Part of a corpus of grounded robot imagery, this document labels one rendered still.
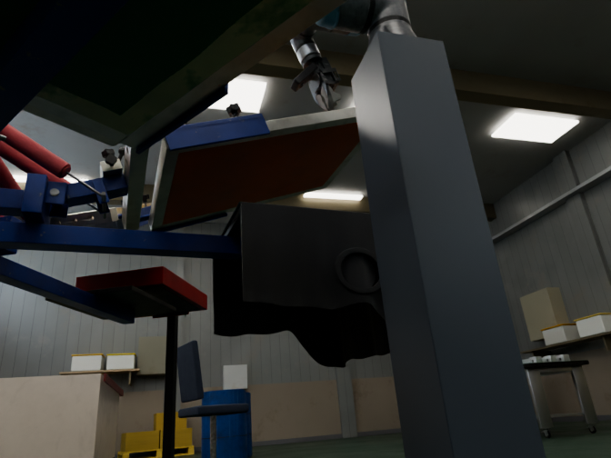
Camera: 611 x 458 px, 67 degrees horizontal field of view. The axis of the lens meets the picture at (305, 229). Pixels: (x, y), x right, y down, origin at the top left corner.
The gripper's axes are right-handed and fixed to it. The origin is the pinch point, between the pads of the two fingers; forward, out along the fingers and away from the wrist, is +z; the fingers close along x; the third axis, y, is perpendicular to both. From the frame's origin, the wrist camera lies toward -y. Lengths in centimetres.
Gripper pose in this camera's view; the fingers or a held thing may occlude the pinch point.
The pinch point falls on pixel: (329, 110)
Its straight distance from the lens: 157.7
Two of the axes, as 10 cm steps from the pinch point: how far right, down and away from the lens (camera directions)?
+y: 8.5, -2.4, 4.6
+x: -3.6, 3.8, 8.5
